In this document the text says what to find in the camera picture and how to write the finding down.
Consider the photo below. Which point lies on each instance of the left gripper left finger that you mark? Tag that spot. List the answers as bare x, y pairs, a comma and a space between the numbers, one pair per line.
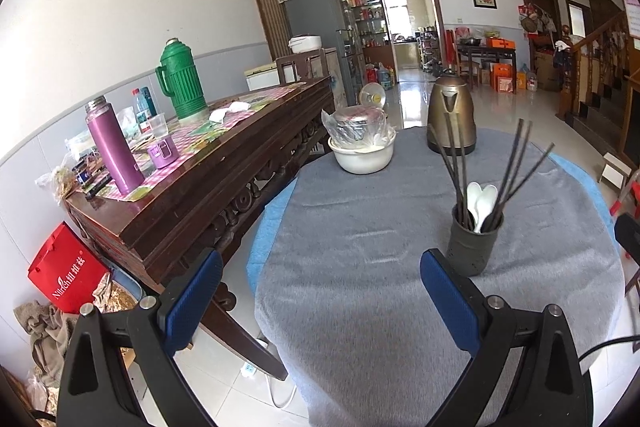
95, 387

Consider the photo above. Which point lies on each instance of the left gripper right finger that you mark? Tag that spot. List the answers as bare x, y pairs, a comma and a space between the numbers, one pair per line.
547, 389

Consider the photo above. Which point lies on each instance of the small purple cup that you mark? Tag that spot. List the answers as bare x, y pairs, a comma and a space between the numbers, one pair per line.
163, 152

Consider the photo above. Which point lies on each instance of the white plastic spoon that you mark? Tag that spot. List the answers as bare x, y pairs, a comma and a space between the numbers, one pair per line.
485, 205
473, 192

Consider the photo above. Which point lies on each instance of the purple thermos bottle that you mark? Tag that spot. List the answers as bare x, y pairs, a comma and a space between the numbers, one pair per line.
111, 143

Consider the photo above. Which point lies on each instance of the dark utensil holder cup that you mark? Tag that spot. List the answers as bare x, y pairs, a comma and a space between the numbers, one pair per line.
469, 252

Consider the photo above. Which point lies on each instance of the white ceramic bowl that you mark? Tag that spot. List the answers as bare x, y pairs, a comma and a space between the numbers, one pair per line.
366, 160

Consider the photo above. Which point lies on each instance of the brown wooden chopstick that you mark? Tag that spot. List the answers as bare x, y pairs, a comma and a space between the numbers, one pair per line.
455, 167

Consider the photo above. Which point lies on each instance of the bronze electric kettle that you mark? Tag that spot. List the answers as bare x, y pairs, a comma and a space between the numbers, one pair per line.
450, 115

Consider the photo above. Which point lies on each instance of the wooden staircase railing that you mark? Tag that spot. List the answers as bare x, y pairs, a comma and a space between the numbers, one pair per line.
596, 61

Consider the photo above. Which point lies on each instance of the carved dark wooden sideboard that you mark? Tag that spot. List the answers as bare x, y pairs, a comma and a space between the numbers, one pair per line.
212, 199

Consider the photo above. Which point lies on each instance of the red paper bag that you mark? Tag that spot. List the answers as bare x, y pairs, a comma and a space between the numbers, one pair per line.
66, 271

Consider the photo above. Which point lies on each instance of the grey refrigerator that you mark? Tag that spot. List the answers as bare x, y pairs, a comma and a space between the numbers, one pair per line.
334, 22

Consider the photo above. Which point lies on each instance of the green thermos jug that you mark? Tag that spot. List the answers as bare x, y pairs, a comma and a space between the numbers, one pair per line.
178, 79

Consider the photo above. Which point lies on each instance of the thin dark chopstick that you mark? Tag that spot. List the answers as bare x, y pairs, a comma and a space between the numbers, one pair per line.
513, 166

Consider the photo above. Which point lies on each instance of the black wooden chopstick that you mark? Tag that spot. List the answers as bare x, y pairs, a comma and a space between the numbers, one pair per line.
462, 166

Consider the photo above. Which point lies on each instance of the dark wooden chopstick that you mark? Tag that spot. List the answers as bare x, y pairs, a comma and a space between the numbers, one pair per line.
450, 176

